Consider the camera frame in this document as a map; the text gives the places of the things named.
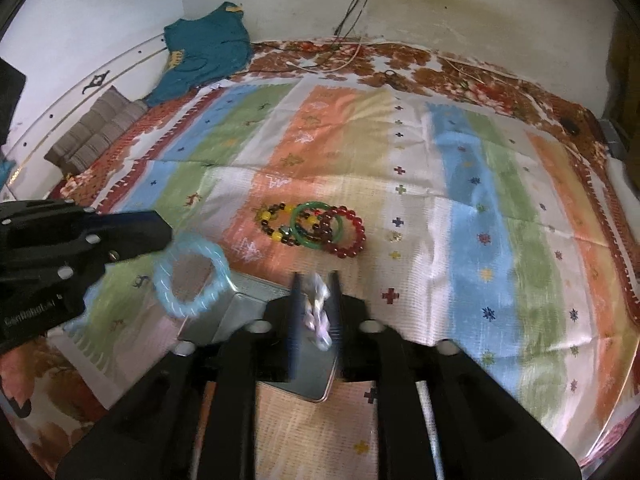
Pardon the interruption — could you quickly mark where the black panel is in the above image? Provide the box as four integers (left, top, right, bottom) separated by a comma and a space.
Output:
0, 57, 27, 146

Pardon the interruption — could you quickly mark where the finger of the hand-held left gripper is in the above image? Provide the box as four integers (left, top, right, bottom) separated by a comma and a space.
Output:
0, 200, 168, 252
0, 224, 174, 287

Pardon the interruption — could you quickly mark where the brown yellow bead bracelet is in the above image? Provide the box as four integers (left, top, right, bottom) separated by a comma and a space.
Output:
255, 202, 321, 250

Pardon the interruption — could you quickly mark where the white crystal bead bracelet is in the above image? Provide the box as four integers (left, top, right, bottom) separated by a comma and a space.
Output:
302, 275, 333, 351

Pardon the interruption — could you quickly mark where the light blue bead bracelet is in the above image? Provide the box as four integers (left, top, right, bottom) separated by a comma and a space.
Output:
152, 232, 232, 318

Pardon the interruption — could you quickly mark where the red bead bracelet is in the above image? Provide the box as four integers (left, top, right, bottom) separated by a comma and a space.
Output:
317, 205, 367, 259

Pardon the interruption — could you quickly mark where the metal tin box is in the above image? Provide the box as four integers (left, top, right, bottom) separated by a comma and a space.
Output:
177, 272, 338, 403

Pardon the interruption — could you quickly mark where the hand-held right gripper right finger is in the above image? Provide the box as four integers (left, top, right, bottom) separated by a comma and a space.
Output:
330, 270, 583, 480

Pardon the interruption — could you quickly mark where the teal shirt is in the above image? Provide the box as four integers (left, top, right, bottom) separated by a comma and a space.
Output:
147, 2, 253, 108

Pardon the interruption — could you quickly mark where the striped embroidered blanket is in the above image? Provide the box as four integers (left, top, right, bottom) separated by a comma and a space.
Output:
47, 80, 640, 480

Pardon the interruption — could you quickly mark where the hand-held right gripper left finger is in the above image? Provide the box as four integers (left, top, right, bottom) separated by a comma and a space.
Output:
55, 271, 306, 480

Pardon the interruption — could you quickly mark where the white mattress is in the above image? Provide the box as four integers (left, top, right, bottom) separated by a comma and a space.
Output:
607, 157, 640, 198

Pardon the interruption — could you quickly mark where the brown striped folded cloth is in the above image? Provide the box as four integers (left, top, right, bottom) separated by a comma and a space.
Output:
44, 85, 149, 178

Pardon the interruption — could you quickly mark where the green bangle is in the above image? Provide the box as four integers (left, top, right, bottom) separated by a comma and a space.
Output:
290, 201, 346, 251

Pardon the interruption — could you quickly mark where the brown floral bed sheet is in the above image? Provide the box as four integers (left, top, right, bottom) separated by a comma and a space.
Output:
0, 40, 640, 480

